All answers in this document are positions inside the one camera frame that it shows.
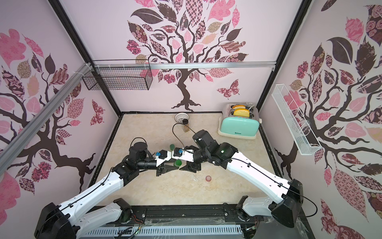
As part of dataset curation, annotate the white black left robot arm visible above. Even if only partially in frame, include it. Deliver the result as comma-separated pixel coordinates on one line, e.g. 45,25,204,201
34,142,184,239

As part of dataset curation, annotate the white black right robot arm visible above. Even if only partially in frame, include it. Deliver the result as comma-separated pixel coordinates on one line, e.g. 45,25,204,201
172,142,303,228

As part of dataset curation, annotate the brown spice jar black lid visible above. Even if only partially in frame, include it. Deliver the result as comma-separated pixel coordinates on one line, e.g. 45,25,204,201
182,119,190,132

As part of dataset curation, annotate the mint green Belinee toaster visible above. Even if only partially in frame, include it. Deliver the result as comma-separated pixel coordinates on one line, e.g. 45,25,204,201
217,103,262,140

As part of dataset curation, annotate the orange toast slice back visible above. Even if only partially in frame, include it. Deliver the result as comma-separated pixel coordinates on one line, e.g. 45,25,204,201
231,105,246,109

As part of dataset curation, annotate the yellow toast slice front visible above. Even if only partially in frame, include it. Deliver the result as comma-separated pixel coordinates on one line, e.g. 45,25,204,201
233,109,250,118

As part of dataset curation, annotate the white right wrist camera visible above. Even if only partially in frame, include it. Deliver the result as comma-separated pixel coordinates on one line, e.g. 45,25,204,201
172,147,194,162

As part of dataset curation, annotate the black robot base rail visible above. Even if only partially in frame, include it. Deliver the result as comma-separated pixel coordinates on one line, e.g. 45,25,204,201
131,203,305,228

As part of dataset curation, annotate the black wire wall basket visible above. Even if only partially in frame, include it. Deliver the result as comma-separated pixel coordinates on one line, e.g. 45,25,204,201
82,58,153,91

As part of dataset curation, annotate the white wire wall shelf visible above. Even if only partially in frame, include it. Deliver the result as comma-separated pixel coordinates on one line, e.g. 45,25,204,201
272,84,322,155

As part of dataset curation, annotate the white slotted cable duct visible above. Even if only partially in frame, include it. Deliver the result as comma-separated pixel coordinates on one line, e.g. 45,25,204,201
82,225,243,239

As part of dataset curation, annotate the aluminium rail back wall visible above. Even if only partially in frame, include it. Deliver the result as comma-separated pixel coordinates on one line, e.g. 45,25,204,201
95,61,276,69

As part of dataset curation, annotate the aluminium rail wall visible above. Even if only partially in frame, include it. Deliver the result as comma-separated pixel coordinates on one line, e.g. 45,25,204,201
95,61,276,69
1,63,91,174

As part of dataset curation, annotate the aluminium rail left wall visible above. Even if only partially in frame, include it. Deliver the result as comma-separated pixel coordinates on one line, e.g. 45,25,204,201
1,63,91,174

